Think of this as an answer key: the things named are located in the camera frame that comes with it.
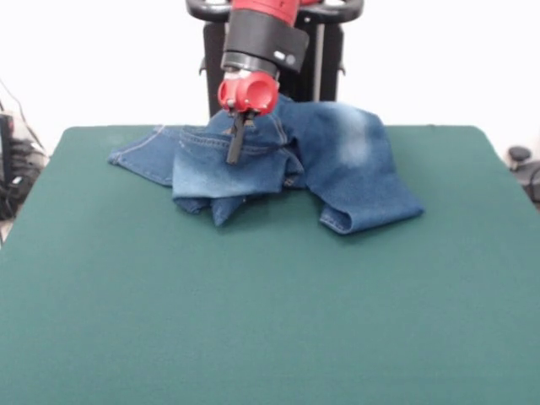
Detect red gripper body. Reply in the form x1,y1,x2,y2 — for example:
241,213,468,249
217,71,281,116

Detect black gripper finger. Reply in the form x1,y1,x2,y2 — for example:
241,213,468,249
225,111,250,165

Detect blue denim jeans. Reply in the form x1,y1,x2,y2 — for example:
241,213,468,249
106,95,425,235

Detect dark green table cloth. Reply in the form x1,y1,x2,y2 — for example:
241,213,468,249
0,124,540,405

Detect black equipment box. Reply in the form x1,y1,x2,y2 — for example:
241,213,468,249
0,112,14,186

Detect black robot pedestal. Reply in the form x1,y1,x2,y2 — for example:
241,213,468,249
185,0,365,126

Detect black cable bundle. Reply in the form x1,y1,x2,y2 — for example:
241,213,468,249
0,138,46,221

